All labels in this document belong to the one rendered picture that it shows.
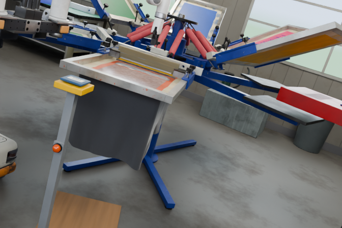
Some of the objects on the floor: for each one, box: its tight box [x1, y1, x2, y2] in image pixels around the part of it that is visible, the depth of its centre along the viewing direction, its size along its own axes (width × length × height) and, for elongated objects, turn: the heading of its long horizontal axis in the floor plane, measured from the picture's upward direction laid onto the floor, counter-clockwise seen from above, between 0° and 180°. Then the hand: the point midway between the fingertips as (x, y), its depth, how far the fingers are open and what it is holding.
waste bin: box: [293, 120, 334, 154], centre depth 510 cm, size 48×48×61 cm
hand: (153, 41), depth 220 cm, fingers open, 4 cm apart
